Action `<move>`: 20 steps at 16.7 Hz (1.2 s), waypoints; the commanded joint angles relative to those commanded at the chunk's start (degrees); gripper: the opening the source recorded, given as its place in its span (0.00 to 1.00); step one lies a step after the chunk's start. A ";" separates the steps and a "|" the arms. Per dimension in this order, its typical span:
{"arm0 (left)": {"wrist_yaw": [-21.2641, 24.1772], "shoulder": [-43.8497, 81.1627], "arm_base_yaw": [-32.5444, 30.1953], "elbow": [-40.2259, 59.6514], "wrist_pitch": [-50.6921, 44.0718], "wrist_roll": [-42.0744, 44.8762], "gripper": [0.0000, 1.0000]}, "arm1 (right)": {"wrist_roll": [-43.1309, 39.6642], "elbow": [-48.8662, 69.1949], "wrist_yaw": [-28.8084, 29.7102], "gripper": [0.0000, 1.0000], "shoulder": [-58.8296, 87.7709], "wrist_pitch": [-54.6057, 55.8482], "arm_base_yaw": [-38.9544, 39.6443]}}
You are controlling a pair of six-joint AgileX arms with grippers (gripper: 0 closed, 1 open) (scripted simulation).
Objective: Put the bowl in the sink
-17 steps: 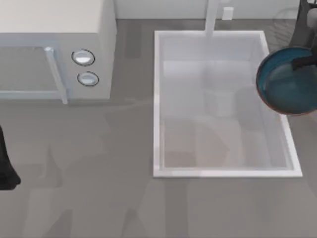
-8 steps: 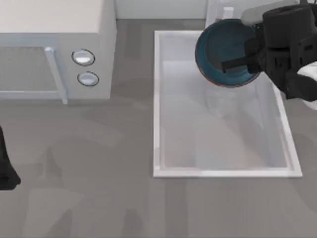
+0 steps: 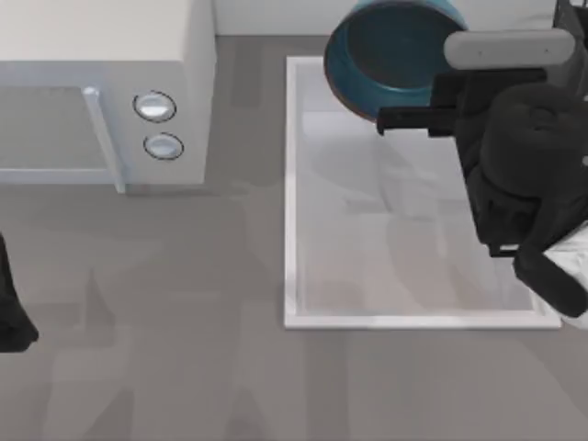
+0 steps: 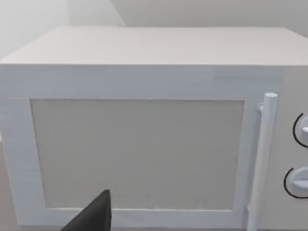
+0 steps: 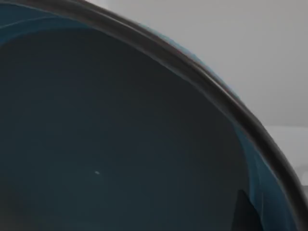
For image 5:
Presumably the dark blue bowl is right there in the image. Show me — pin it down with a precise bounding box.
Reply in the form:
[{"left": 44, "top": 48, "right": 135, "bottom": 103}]
[{"left": 0, "top": 0, "right": 308, "bottom": 231}]

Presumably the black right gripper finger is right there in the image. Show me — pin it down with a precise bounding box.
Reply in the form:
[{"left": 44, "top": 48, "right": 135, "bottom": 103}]
[{"left": 232, "top": 189, "right": 263, "bottom": 231}]

